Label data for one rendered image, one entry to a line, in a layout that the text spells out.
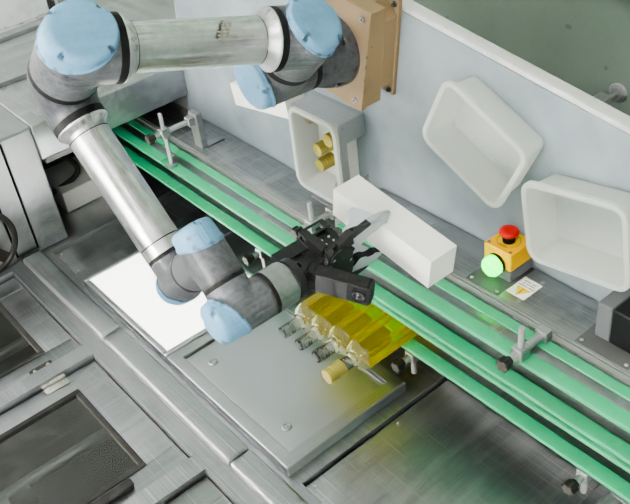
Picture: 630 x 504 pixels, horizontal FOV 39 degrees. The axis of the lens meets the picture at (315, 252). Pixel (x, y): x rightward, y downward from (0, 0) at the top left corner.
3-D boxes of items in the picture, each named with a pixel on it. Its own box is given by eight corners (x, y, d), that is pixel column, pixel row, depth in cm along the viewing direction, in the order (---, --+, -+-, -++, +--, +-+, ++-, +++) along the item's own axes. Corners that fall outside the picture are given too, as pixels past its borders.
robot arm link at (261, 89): (271, 53, 182) (218, 73, 174) (298, 18, 170) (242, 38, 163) (301, 102, 181) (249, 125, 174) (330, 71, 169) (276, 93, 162)
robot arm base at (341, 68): (312, 0, 180) (275, 13, 175) (364, 31, 172) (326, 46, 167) (307, 65, 190) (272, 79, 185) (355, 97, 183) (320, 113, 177)
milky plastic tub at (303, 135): (323, 169, 225) (297, 184, 221) (313, 90, 211) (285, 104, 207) (369, 194, 213) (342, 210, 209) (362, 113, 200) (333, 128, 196)
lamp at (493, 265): (488, 266, 178) (478, 273, 177) (488, 249, 176) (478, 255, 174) (505, 276, 176) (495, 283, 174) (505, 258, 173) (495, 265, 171)
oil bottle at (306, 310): (362, 281, 210) (292, 326, 200) (360, 263, 207) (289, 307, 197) (378, 292, 206) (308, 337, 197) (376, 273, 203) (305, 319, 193)
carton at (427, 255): (358, 174, 158) (333, 188, 155) (456, 245, 145) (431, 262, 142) (357, 200, 162) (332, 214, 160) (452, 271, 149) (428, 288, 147)
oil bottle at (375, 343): (413, 314, 199) (343, 363, 189) (413, 295, 195) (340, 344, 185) (432, 326, 195) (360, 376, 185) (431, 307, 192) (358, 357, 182)
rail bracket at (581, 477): (599, 462, 171) (556, 502, 165) (603, 438, 167) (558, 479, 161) (617, 473, 169) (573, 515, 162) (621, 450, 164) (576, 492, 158)
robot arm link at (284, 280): (281, 290, 137) (283, 324, 143) (304, 276, 139) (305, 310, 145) (252, 263, 141) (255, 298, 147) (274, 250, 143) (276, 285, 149)
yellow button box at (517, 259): (507, 252, 183) (483, 268, 180) (508, 223, 179) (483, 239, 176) (534, 266, 179) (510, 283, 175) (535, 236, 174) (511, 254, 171)
